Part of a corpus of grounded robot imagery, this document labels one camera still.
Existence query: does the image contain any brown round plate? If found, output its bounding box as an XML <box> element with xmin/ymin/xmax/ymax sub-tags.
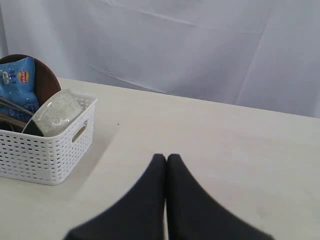
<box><xmin>0</xmin><ymin>54</ymin><xmax>61</xmax><ymax>107</ymax></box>

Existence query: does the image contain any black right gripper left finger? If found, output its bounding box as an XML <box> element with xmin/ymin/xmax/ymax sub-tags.
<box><xmin>65</xmin><ymin>154</ymin><xmax>166</xmax><ymax>240</ymax></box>

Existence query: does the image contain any silver table knife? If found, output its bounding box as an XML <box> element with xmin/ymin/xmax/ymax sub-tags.
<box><xmin>0</xmin><ymin>97</ymin><xmax>34</xmax><ymax>116</ymax></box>

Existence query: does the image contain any speckled white bowl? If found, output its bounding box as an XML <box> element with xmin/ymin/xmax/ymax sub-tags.
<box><xmin>22</xmin><ymin>89</ymin><xmax>83</xmax><ymax>137</ymax></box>

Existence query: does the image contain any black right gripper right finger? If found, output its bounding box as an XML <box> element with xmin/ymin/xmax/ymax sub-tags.
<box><xmin>166</xmin><ymin>154</ymin><xmax>273</xmax><ymax>240</ymax></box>

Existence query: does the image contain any white perforated plastic basket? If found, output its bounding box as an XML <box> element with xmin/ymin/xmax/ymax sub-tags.
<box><xmin>0</xmin><ymin>91</ymin><xmax>97</xmax><ymax>185</ymax></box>

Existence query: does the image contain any blue snack bag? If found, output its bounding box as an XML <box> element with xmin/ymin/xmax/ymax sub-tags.
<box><xmin>0</xmin><ymin>57</ymin><xmax>40</xmax><ymax>113</ymax></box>

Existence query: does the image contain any silver fork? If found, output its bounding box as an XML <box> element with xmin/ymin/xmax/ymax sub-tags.
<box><xmin>0</xmin><ymin>113</ymin><xmax>27</xmax><ymax>129</ymax></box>

